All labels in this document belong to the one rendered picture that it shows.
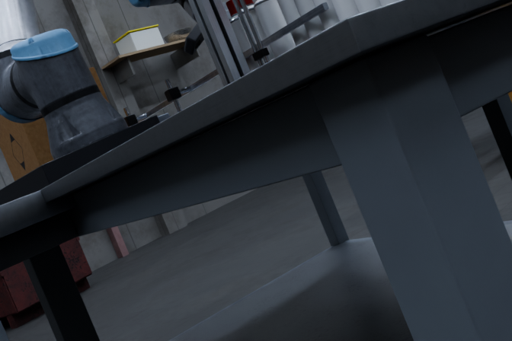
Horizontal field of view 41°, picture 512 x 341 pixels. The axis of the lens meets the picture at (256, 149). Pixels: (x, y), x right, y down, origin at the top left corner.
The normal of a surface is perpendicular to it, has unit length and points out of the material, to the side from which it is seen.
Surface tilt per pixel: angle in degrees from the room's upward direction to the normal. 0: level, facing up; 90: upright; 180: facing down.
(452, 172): 90
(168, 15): 90
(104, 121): 72
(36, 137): 90
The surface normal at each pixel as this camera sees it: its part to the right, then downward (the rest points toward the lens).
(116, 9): 0.64, -0.25
